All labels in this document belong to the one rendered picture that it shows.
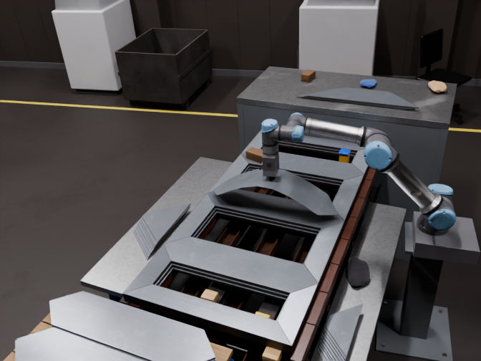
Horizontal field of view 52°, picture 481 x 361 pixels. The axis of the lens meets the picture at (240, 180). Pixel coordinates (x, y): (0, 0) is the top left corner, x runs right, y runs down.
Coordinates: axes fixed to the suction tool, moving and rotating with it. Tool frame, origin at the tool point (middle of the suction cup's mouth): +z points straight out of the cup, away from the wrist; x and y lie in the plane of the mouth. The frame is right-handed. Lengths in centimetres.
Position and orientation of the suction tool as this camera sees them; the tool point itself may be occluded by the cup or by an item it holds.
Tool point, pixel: (271, 180)
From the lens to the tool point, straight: 242.5
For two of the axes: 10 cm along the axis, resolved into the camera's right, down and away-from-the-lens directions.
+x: 9.6, 0.9, -2.6
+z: 0.7, 8.4, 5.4
